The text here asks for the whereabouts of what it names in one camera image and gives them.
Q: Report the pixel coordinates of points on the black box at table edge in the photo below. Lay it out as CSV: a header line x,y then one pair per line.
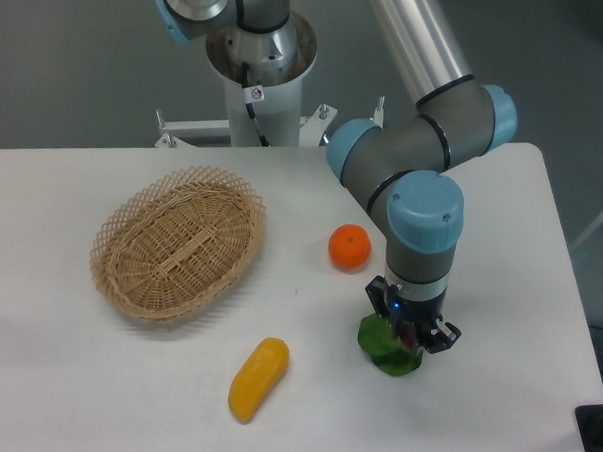
x,y
589,419

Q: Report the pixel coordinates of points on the woven wicker basket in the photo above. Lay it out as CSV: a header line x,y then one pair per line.
x,y
177,244

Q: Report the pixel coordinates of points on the green leafy vegetable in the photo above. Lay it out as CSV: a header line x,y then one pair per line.
x,y
387,353

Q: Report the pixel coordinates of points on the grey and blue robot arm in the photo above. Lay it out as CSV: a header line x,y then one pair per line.
x,y
398,176

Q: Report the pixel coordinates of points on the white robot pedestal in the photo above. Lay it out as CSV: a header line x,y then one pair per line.
x,y
262,77

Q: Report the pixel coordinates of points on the yellow sweet potato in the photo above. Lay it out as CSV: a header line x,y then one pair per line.
x,y
257,377

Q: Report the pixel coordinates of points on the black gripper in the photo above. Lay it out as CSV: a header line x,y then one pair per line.
x,y
414,312

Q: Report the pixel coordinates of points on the orange tangerine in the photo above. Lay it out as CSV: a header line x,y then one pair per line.
x,y
349,248

